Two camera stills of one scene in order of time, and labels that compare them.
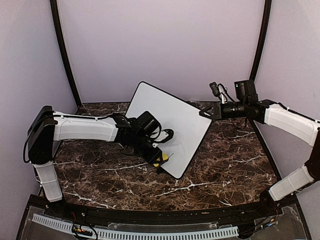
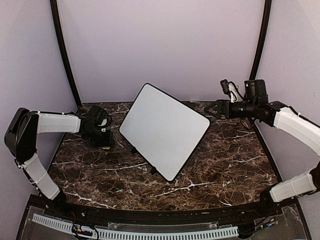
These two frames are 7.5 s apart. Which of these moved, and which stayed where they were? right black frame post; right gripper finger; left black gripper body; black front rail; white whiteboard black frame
Moved: right gripper finger; left black gripper body
Stayed: white whiteboard black frame; black front rail; right black frame post
